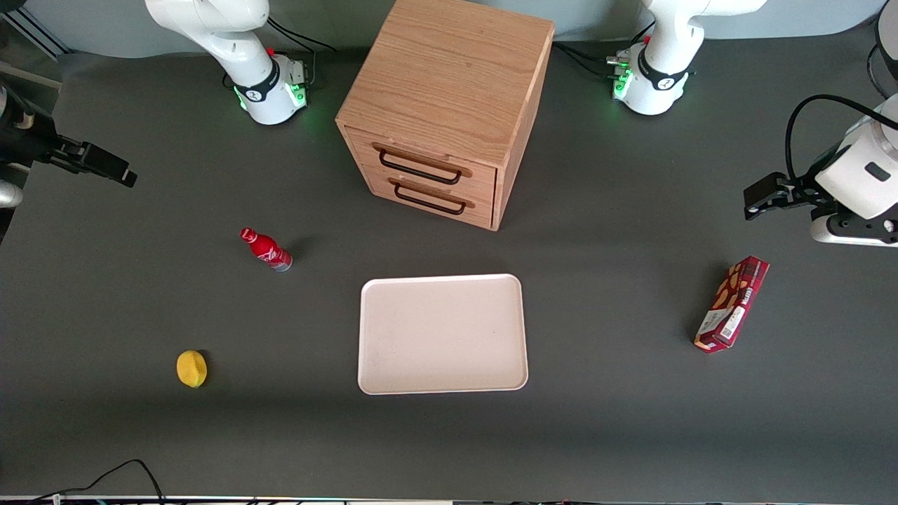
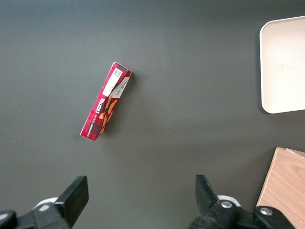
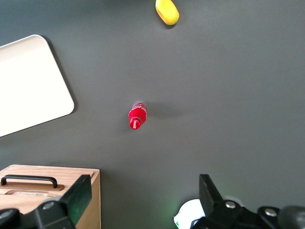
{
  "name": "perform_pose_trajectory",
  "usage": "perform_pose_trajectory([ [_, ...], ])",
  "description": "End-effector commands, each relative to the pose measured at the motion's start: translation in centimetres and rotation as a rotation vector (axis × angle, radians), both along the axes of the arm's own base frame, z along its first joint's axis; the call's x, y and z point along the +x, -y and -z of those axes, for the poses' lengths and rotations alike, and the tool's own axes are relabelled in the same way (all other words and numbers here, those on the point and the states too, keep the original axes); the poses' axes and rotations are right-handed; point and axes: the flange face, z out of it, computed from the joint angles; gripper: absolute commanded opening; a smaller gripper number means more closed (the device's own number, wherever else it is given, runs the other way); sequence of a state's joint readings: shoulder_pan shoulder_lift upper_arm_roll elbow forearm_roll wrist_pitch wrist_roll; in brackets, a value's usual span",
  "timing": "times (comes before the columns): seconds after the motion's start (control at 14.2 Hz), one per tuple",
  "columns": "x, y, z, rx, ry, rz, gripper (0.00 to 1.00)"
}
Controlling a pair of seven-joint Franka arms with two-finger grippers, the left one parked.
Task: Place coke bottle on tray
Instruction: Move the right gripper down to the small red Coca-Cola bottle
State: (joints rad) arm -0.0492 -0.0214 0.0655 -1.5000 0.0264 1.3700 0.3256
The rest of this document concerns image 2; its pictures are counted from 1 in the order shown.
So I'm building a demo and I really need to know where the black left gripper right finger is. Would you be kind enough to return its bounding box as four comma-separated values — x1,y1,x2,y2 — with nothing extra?
187,174,299,229

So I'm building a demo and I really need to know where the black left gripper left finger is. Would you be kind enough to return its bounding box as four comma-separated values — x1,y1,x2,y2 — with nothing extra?
0,176,90,229

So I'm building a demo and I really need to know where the cream white plastic tray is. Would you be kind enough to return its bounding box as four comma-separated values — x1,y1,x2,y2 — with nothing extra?
259,15,305,115

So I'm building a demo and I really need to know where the light wooden board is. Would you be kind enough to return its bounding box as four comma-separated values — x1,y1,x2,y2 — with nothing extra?
256,146,305,229

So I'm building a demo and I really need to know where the red tartan shortbread box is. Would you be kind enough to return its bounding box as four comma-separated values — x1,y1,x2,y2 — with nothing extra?
80,62,132,142

